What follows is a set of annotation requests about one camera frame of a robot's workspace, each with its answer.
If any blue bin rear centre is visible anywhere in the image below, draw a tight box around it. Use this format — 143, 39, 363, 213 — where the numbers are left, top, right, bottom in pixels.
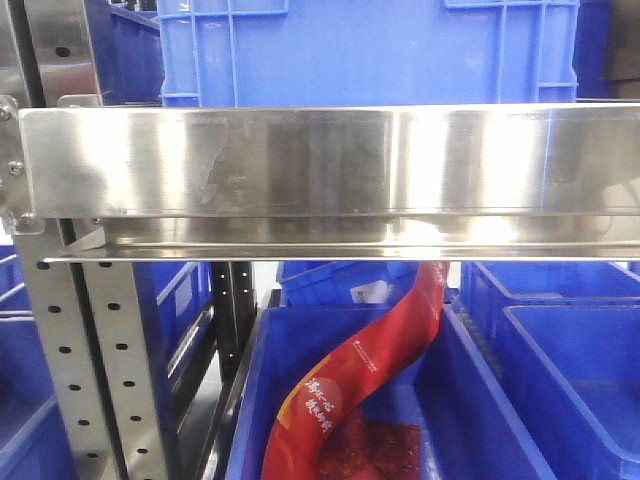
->
276, 260, 419, 307

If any large blue bin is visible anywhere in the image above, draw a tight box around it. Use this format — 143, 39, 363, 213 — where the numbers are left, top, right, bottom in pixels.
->
226, 305, 555, 479

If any blue bin lower right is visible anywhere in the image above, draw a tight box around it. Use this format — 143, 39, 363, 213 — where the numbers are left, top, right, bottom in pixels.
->
460, 262, 639, 479

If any blue bin lower left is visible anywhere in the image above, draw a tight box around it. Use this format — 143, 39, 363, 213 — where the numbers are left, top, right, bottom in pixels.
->
1, 245, 77, 479

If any red snack package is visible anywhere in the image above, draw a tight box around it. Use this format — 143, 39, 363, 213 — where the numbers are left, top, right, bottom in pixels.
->
261, 261, 449, 479

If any blue crate on upper shelf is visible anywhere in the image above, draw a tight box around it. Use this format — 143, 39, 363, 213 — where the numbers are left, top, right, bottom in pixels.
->
157, 1, 579, 107

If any steel shelf rack upright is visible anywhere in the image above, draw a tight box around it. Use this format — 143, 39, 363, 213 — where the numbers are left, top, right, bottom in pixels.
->
1, 1, 181, 479

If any steel shelf front rail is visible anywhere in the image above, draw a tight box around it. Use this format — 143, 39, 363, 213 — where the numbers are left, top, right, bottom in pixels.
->
18, 103, 639, 262

